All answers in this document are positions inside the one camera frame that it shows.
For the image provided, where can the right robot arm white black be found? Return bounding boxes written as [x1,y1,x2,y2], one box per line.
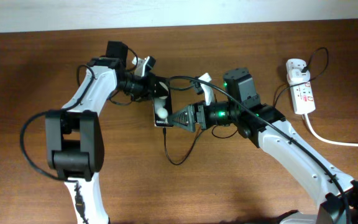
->
[168,68,358,223]

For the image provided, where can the black smartphone white circles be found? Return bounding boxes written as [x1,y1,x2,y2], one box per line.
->
[153,89,172,128]

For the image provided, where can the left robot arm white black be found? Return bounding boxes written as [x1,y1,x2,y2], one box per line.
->
[45,41,170,223]

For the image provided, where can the black charger cable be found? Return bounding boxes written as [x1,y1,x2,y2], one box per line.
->
[162,47,329,166]

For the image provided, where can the white usb charger plug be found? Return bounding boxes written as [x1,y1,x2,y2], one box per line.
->
[286,58,310,85]

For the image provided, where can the white power strip cord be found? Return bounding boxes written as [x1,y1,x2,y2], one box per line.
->
[303,113,358,149]

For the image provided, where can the white power strip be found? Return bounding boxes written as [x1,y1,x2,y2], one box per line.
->
[289,81,316,115]

